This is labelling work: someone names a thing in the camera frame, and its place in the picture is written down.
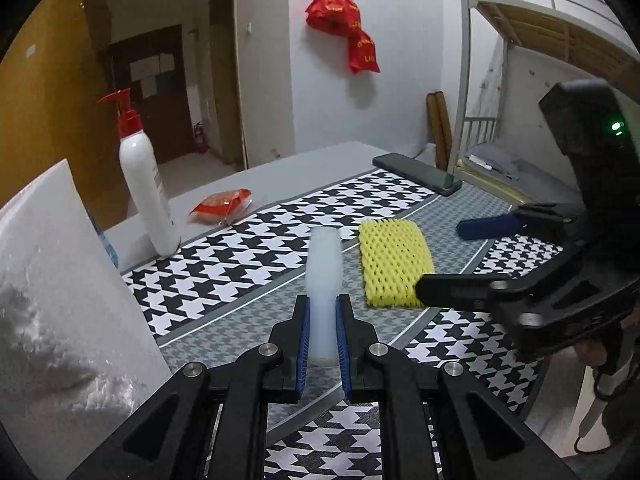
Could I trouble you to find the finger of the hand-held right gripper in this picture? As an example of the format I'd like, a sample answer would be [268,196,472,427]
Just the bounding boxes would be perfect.
[416,245,601,346]
[456,202,586,241]

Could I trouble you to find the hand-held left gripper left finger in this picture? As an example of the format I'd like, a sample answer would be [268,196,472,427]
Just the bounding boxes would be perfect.
[67,294,312,480]

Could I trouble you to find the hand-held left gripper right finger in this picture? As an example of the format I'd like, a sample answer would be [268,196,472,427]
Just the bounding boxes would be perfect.
[335,294,586,480]

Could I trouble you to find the translucent white plastic tube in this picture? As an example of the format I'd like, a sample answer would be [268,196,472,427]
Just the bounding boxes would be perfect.
[305,226,345,365]

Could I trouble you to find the yellow foam net sleeve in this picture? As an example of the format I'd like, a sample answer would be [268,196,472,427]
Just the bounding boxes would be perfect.
[358,220,436,309]

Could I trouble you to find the white foam box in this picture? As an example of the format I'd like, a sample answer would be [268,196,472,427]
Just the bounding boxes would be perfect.
[0,158,173,480]

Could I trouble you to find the person's right hand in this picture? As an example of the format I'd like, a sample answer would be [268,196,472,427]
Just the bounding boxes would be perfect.
[574,325,623,376]

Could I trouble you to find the grey mattress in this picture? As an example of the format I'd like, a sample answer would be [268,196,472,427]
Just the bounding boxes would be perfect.
[457,141,583,206]

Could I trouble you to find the black smartphone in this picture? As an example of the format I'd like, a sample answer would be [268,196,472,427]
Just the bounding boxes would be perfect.
[373,152,463,197]

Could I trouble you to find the black white houndstooth mat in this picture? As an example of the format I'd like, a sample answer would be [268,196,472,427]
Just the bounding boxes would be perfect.
[120,169,566,480]

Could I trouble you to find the wooden stick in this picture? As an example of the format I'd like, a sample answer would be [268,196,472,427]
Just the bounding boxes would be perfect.
[426,92,443,168]
[436,91,453,171]

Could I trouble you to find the white metal bunk bed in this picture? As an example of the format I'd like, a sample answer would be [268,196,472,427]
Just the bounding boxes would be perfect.
[452,0,640,211]

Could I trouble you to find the red snack packet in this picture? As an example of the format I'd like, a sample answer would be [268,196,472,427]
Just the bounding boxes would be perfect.
[188,188,252,226]

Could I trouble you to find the blue printed packet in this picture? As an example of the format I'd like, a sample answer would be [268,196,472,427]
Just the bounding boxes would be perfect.
[87,210,121,270]

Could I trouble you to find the white red pump bottle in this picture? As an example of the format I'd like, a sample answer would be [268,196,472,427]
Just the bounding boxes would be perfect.
[96,88,182,257]

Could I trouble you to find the red plastic bag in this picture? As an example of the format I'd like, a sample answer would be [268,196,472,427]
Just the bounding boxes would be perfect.
[305,0,381,76]

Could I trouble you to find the brown entrance door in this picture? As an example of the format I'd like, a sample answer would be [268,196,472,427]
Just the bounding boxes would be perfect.
[107,25,196,163]

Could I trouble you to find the blue paper on door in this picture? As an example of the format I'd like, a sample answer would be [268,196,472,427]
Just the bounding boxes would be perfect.
[140,71,176,98]

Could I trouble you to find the white papers on door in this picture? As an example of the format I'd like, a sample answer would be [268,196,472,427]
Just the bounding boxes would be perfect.
[129,52,176,81]

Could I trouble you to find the wooden wardrobe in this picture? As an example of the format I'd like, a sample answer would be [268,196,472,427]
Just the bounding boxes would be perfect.
[0,0,126,241]

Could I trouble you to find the black cable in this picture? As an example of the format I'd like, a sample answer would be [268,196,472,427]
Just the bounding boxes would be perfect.
[574,367,618,456]

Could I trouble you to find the wooden side door frame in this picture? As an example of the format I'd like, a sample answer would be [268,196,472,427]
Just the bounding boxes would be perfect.
[207,0,251,171]

